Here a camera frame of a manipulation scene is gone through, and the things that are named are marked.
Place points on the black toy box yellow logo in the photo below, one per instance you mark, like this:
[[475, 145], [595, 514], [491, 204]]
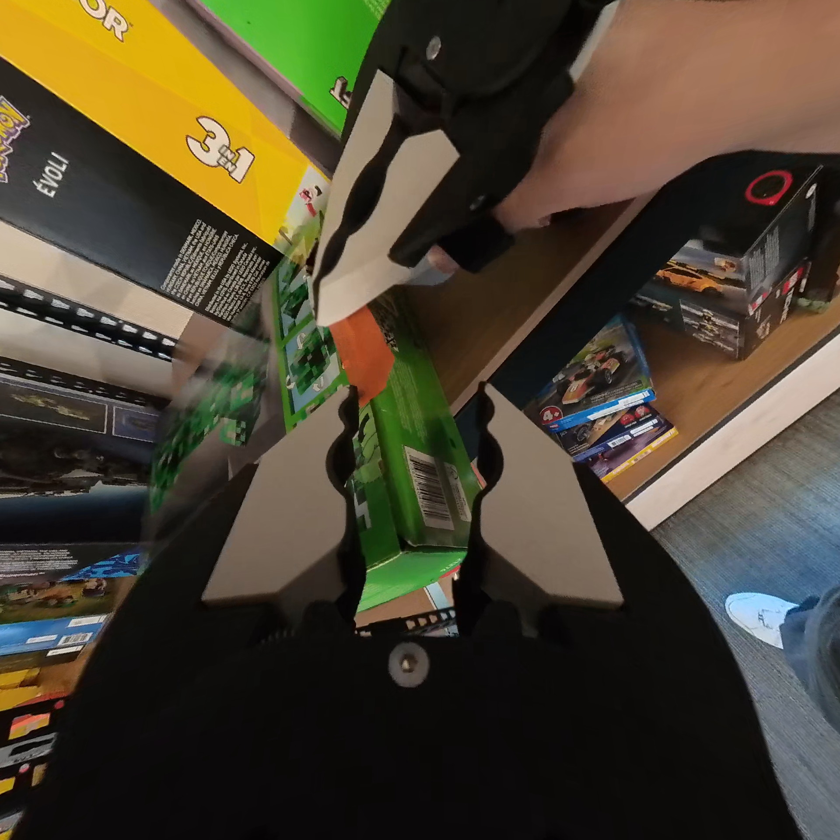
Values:
[[118, 197]]

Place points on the black toy box white text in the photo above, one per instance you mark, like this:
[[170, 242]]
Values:
[[52, 561]]

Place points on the blue race-car toy box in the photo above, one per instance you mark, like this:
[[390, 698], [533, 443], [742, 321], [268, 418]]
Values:
[[590, 374]]

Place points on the large green toy box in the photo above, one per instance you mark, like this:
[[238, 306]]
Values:
[[295, 46]]

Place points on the yellow toy box red print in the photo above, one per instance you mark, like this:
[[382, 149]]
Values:
[[26, 682]]

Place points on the green pixel-print toy box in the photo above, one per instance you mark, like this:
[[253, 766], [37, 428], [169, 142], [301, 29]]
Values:
[[420, 420]]

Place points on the white shoe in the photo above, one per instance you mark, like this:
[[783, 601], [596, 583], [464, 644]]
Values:
[[754, 617]]

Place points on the black car-print toy box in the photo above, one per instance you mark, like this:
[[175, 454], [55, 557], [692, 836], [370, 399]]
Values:
[[774, 262]]

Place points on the orange tape piece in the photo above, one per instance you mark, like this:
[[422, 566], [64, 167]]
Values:
[[364, 354]]

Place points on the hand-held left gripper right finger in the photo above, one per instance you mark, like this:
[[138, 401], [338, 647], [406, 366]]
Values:
[[544, 525]]

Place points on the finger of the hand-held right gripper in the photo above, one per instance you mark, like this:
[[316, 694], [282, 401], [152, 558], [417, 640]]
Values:
[[367, 124], [394, 216]]

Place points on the person's right hand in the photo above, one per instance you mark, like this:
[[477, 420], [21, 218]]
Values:
[[617, 131]]

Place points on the black toy box car picture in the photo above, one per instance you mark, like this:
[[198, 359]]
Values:
[[59, 400]]

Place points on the dark toy box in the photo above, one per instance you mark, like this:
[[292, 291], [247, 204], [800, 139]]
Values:
[[52, 466]]

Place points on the black shelf price rail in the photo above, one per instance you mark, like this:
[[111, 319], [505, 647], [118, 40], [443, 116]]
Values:
[[79, 315], [26, 748]]

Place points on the wooden shelf unit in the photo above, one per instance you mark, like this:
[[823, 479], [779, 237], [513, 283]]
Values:
[[472, 328]]

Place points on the dark trouser leg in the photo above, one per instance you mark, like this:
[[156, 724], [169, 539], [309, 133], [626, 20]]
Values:
[[820, 656]]

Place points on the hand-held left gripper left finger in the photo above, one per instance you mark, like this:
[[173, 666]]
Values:
[[282, 525]]

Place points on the person's right forearm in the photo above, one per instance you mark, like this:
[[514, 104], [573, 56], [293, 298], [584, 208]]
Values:
[[754, 79]]

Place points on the blue landscape toy box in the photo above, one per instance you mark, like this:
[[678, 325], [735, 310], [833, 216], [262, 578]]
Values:
[[46, 610]]

